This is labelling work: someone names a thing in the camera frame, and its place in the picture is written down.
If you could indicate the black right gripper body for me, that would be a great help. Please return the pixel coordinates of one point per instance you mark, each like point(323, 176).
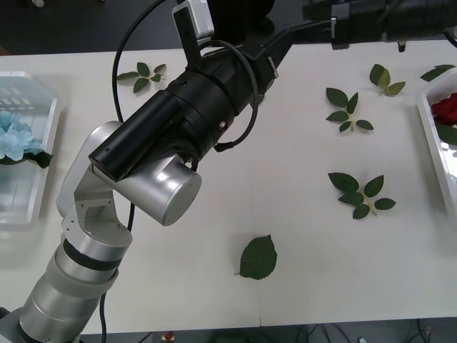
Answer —
point(339, 32)

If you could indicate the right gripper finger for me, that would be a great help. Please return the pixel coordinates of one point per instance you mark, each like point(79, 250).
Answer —
point(314, 24)

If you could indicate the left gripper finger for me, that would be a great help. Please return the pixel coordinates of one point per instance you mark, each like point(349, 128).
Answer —
point(271, 73)
point(282, 39)

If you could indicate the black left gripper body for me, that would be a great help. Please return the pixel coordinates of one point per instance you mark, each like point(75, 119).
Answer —
point(232, 66)

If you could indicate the large red rose with stem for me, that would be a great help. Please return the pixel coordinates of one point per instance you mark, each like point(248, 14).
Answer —
point(446, 109)

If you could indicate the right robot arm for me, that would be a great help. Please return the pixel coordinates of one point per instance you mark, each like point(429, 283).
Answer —
point(410, 21)

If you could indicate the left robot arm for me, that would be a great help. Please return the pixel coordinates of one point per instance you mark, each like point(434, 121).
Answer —
point(160, 186)

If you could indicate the person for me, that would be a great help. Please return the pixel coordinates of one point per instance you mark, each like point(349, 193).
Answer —
point(235, 21)

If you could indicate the narrow dark green leaf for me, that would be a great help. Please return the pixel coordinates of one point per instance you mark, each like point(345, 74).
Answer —
point(433, 73)

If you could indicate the shallow white box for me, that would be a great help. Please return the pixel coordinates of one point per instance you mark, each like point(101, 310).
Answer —
point(21, 193)
point(433, 153)

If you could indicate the large single green leaf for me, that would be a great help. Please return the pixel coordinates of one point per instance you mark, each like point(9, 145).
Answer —
point(258, 257)

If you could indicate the small red knob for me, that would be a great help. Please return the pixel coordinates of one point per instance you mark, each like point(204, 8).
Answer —
point(168, 336)

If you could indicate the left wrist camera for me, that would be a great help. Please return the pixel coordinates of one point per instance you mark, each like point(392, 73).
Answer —
point(198, 18)

